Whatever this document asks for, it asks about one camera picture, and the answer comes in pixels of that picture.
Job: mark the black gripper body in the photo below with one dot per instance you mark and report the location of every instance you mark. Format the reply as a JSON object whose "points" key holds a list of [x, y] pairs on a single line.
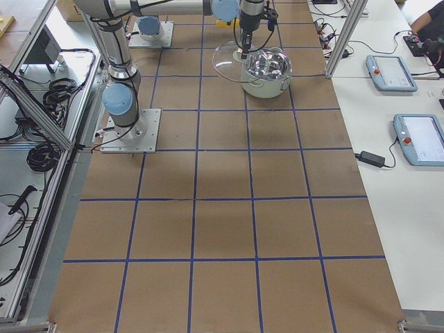
{"points": [[248, 23]]}

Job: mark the glass pot lid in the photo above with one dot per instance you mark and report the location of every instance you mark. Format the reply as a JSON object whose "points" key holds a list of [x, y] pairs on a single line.
{"points": [[229, 63]]}

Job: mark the yellow corn cob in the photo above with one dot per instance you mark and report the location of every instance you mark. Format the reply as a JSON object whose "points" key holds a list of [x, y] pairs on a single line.
{"points": [[223, 24]]}

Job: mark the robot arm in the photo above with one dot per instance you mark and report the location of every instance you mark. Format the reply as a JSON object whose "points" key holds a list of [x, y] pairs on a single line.
{"points": [[149, 27], [121, 97]]}

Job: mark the white steel cooking pot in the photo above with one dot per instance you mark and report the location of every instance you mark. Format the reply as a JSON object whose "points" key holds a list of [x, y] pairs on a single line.
{"points": [[266, 73]]}

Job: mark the far blue teach pendant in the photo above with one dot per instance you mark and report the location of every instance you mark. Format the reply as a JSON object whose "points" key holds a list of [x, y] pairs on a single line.
{"points": [[390, 74]]}

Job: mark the blue teach pendant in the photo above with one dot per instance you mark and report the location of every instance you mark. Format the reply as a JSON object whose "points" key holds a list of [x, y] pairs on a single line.
{"points": [[390, 74], [421, 139]]}

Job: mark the black power adapter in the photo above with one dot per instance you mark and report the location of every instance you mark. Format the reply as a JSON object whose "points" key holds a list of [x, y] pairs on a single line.
{"points": [[371, 159]]}

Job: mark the cardboard box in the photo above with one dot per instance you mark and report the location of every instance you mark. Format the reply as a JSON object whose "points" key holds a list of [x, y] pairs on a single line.
{"points": [[69, 11]]}

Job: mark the near blue teach pendant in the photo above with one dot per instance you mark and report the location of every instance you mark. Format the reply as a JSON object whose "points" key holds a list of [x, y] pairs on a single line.
{"points": [[421, 139]]}

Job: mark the aluminium frame post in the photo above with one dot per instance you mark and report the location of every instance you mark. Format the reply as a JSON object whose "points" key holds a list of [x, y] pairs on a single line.
{"points": [[344, 36]]}

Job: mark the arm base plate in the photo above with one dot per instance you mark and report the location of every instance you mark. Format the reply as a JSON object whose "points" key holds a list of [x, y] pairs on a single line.
{"points": [[142, 138], [135, 43]]}

